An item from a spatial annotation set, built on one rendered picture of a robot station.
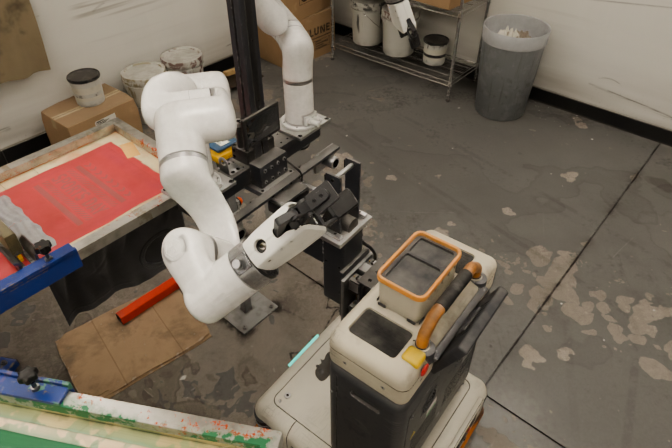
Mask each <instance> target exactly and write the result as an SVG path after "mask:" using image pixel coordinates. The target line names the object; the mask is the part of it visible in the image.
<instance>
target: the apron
mask: <svg viewBox="0 0 672 448"><path fill-rule="evenodd" d="M45 70H51V68H50V65H49V61H48V58H47V54H46V51H45V47H44V44H43V40H42V37H41V34H40V30H39V27H38V24H37V21H36V18H35V15H34V12H33V9H32V6H31V3H30V0H0V84H2V83H5V82H8V81H14V80H22V79H26V78H28V77H30V76H31V75H32V74H34V73H36V72H38V71H45Z"/></svg>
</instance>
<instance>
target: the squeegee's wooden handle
mask: <svg viewBox="0 0 672 448"><path fill-rule="evenodd" d="M0 243H1V244H2V245H3V246H4V247H5V248H6V249H7V250H8V251H9V252H10V253H11V254H12V255H13V256H14V257H16V256H18V255H20V254H22V253H24V250H23V248H22V246H21V244H20V242H19V240H18V238H17V236H16V234H15V233H14V232H13V231H12V230H11V229H10V228H9V227H8V226H7V225H6V224H5V223H4V222H3V221H2V220H1V219H0Z"/></svg>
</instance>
